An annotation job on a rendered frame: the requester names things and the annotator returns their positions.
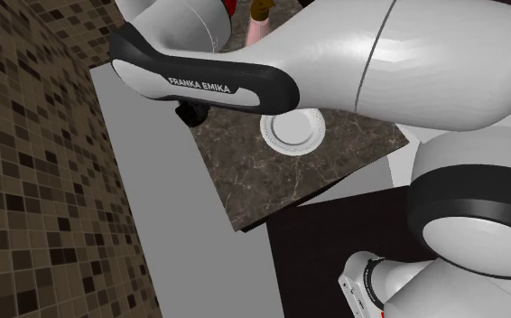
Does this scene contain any white plate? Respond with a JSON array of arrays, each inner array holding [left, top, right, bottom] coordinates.
[[259, 108, 327, 157]]

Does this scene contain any pink bottle with brown cap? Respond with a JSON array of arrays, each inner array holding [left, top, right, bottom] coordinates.
[[245, 0, 277, 48]]

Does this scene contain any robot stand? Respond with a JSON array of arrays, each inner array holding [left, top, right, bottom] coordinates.
[[265, 184, 438, 318]]

